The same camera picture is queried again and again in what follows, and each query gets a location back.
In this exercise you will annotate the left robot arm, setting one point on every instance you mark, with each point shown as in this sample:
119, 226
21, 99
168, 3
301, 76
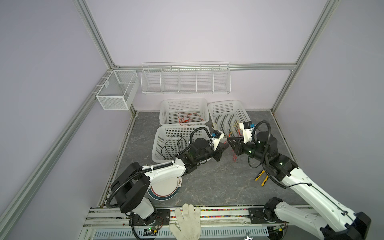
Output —
129, 189

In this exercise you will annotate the white wire wall shelf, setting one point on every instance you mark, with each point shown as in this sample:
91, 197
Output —
186, 78

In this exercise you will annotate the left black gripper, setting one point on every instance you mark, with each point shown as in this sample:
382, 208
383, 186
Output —
219, 151

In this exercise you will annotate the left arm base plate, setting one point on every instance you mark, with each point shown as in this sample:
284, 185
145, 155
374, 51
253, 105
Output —
161, 217

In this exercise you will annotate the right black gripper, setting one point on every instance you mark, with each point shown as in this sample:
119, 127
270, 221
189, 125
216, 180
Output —
239, 147

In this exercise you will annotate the front white plastic basket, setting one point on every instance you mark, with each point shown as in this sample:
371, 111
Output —
171, 141

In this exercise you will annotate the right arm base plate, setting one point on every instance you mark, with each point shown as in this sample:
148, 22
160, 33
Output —
262, 216

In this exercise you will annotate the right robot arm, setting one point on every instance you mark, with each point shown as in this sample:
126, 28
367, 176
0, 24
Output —
334, 221

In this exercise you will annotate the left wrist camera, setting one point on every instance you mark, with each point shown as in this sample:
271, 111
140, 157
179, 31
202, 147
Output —
216, 138

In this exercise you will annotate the white gloved hand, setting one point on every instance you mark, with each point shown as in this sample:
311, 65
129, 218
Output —
189, 220

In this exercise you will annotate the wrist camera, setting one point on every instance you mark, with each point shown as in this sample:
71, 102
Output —
216, 138
247, 131

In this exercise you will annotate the back left white basket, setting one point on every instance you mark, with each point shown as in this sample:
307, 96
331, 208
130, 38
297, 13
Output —
184, 112

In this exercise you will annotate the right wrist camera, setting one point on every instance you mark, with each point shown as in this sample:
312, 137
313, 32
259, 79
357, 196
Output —
247, 131

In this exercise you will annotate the yellow black pliers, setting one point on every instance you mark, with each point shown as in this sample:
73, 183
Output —
263, 177

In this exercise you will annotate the white mesh wall box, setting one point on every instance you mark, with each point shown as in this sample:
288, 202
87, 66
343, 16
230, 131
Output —
118, 90

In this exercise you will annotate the back right white basket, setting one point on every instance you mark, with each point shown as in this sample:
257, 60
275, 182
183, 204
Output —
227, 115

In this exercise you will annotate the white plate green rim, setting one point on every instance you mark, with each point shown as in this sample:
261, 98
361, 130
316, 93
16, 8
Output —
166, 189

